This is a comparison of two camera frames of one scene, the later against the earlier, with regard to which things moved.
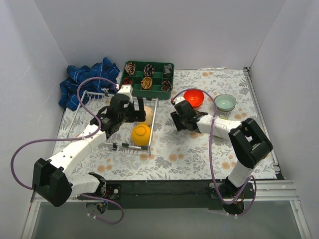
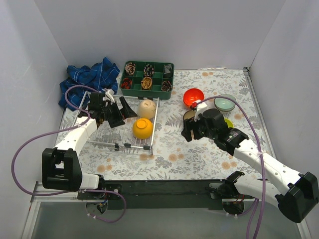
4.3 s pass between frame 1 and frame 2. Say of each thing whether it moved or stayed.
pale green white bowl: stayed
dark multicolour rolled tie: stayed
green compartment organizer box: stayed
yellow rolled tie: stayed
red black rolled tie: stayed
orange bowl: stayed
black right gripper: moved
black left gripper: moved
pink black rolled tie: stayed
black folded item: stayed
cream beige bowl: moved
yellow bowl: moved
